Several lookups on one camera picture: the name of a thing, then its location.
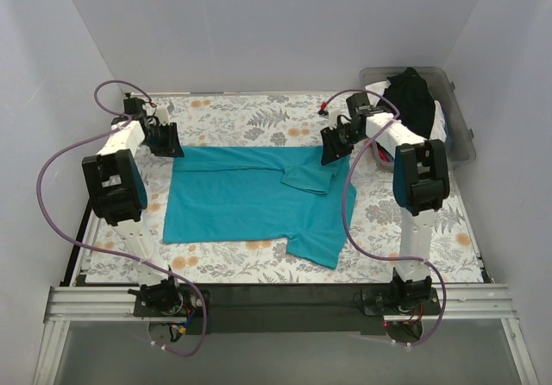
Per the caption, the teal t shirt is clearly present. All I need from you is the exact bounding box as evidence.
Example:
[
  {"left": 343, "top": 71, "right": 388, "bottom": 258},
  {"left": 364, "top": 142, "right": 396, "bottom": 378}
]
[{"left": 163, "top": 147, "right": 356, "bottom": 269}]

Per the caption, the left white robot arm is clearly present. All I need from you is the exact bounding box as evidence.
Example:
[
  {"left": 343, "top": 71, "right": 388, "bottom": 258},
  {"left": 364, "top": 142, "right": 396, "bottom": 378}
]
[{"left": 82, "top": 95, "right": 185, "bottom": 286}]

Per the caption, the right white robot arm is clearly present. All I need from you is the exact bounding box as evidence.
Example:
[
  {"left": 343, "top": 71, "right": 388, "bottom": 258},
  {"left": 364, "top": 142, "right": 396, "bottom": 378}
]
[{"left": 318, "top": 89, "right": 450, "bottom": 314}]

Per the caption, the pink garment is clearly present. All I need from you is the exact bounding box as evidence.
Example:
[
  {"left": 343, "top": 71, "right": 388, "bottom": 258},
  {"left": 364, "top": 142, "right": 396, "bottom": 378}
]
[{"left": 377, "top": 144, "right": 393, "bottom": 163}]

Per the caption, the white garment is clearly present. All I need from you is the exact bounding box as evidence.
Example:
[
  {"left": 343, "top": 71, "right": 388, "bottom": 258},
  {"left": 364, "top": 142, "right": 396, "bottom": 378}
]
[{"left": 366, "top": 79, "right": 444, "bottom": 142}]

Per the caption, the black t shirt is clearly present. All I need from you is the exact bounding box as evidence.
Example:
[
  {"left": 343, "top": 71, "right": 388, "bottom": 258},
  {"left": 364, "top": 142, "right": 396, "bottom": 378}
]
[{"left": 383, "top": 67, "right": 436, "bottom": 139}]

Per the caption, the grey blue garment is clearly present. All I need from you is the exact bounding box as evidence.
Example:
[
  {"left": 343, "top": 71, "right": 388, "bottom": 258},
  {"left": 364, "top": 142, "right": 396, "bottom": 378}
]
[{"left": 442, "top": 115, "right": 453, "bottom": 157}]

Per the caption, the floral patterned table mat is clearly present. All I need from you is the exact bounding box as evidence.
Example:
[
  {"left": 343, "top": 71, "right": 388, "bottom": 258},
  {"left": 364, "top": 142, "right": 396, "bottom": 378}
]
[{"left": 84, "top": 92, "right": 492, "bottom": 285}]

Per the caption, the clear plastic storage bin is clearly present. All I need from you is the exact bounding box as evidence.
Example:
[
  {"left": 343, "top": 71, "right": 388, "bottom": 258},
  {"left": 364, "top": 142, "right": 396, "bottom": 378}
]
[{"left": 359, "top": 66, "right": 478, "bottom": 173}]

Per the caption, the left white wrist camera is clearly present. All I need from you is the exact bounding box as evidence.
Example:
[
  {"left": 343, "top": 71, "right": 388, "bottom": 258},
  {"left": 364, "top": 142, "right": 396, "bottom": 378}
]
[{"left": 153, "top": 103, "right": 174, "bottom": 125}]

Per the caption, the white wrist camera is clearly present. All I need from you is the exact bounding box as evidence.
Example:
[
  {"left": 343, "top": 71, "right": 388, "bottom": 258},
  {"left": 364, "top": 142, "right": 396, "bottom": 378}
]
[
  {"left": 318, "top": 102, "right": 342, "bottom": 129},
  {"left": 153, "top": 103, "right": 174, "bottom": 125}
]

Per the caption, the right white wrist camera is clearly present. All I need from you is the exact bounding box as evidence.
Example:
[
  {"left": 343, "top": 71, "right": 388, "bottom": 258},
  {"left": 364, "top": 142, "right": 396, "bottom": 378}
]
[{"left": 318, "top": 102, "right": 342, "bottom": 129}]

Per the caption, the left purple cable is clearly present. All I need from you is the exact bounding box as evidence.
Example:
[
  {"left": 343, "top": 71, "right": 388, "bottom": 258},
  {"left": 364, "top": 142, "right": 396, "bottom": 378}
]
[{"left": 36, "top": 80, "right": 209, "bottom": 357}]

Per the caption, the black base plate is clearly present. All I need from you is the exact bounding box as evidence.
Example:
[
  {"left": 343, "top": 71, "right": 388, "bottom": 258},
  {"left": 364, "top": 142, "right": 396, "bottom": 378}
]
[{"left": 128, "top": 283, "right": 441, "bottom": 335}]

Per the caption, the aluminium frame rail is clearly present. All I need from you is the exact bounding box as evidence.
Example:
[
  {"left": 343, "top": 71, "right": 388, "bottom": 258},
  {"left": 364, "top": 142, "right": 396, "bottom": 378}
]
[{"left": 34, "top": 284, "right": 538, "bottom": 384}]

